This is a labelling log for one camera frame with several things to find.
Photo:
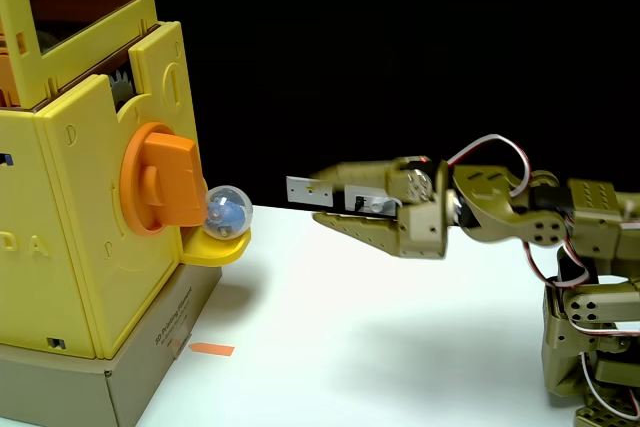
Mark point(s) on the clear capsule ball blue toy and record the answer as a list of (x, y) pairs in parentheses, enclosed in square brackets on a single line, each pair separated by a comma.
[(227, 212)]

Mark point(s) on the yellow dispensing tray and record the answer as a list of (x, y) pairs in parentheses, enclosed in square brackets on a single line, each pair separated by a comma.
[(215, 253)]

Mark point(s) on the white wall outlet with plugs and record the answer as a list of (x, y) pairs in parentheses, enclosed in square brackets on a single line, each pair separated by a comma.
[(350, 197)]

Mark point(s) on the black plug in outlet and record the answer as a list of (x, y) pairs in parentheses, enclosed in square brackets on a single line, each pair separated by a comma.
[(359, 203)]

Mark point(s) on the brown cardboard box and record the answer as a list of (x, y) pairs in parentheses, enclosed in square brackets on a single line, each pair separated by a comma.
[(150, 362)]

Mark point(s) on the white blank wall outlet plate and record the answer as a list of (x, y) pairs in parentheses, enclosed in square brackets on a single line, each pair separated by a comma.
[(305, 194)]

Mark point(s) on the yellow plastic vending machine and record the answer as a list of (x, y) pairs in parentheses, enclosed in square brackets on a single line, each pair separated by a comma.
[(65, 222)]

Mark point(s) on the orange vending machine knob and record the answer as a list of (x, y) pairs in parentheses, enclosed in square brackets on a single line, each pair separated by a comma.
[(172, 182)]

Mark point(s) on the white gear in machine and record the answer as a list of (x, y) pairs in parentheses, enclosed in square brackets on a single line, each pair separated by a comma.
[(120, 89)]

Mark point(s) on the orange tape arrow marker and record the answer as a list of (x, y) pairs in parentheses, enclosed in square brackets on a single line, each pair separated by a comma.
[(212, 349)]

